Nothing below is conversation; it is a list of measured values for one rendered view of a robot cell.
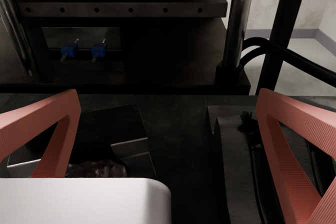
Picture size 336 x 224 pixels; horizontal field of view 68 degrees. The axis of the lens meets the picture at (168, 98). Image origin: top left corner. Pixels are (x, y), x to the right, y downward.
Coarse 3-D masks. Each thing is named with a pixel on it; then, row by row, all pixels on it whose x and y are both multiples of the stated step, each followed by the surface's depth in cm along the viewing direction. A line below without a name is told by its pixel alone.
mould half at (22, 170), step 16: (96, 112) 57; (112, 112) 57; (128, 112) 57; (80, 128) 52; (96, 128) 52; (112, 128) 52; (128, 128) 52; (144, 128) 52; (112, 144) 49; (128, 144) 50; (144, 144) 51; (16, 160) 46; (32, 160) 46; (128, 160) 50; (144, 160) 50; (16, 176) 46; (144, 176) 47
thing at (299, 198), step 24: (264, 96) 12; (264, 120) 12; (288, 120) 10; (312, 120) 8; (264, 144) 12; (288, 144) 11; (288, 168) 11; (288, 192) 10; (312, 192) 10; (288, 216) 10; (312, 216) 8
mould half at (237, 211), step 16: (208, 112) 64; (224, 112) 64; (240, 112) 64; (208, 128) 63; (224, 128) 49; (240, 128) 49; (288, 128) 49; (208, 144) 63; (224, 144) 46; (240, 144) 46; (304, 144) 46; (224, 160) 45; (240, 160) 45; (304, 160) 45; (224, 176) 44; (240, 176) 44; (224, 192) 44; (240, 192) 43; (224, 208) 43; (240, 208) 41; (256, 208) 41
